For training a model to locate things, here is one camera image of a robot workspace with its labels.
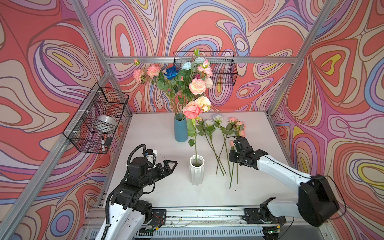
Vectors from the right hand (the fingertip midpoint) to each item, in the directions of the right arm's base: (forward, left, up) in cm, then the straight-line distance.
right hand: (232, 159), depth 88 cm
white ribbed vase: (-12, +22, +14) cm, 29 cm away
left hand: (-10, +32, +14) cm, 37 cm away
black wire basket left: (+7, +69, +29) cm, 75 cm away
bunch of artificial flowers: (+23, +3, -4) cm, 23 cm away
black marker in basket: (0, +67, +21) cm, 70 cm away
